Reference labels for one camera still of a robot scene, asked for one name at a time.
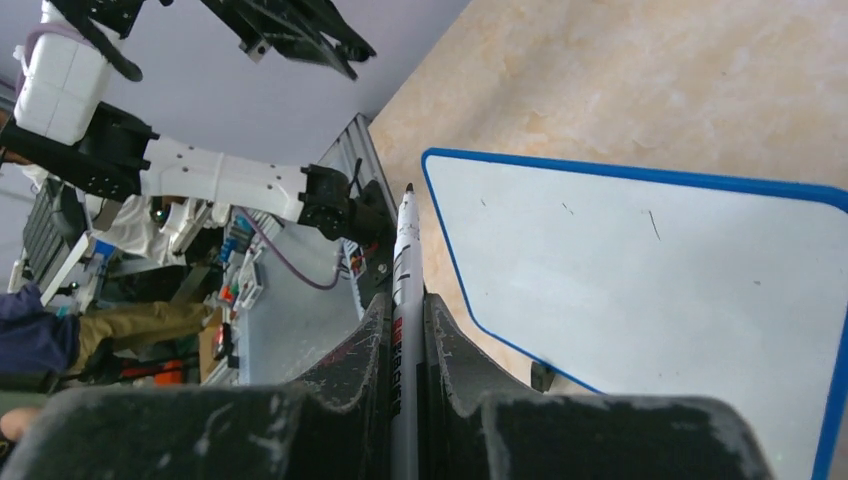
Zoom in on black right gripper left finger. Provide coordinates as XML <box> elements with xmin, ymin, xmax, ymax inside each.
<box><xmin>280</xmin><ymin>293</ymin><xmax>392</xmax><ymax>479</ymax></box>

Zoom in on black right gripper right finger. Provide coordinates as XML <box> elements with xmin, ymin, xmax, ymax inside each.
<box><xmin>423</xmin><ymin>293</ymin><xmax>548</xmax><ymax>479</ymax></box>

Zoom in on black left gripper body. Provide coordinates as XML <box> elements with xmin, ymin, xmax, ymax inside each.
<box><xmin>49</xmin><ymin>0</ymin><xmax>265</xmax><ymax>82</ymax></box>

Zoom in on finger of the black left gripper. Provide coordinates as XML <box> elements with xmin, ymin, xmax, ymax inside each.
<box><xmin>293</xmin><ymin>0</ymin><xmax>377</xmax><ymax>63</ymax></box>
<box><xmin>198</xmin><ymin>0</ymin><xmax>359</xmax><ymax>83</ymax></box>

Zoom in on blue framed whiteboard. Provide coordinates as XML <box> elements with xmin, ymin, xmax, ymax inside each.
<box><xmin>421</xmin><ymin>149</ymin><xmax>847</xmax><ymax>479</ymax></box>

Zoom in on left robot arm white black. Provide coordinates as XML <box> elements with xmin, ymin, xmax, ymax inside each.
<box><xmin>1</xmin><ymin>1</ymin><xmax>394</xmax><ymax>246</ymax></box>

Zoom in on seated person khaki trousers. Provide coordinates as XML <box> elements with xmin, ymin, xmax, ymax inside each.
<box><xmin>1</xmin><ymin>283</ymin><xmax>216</xmax><ymax>375</ymax></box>

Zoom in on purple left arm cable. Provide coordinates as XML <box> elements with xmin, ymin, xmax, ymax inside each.
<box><xmin>235</xmin><ymin>205</ymin><xmax>352</xmax><ymax>293</ymax></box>

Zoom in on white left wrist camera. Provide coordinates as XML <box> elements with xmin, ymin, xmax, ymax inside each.
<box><xmin>13</xmin><ymin>1</ymin><xmax>114</xmax><ymax>145</ymax></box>

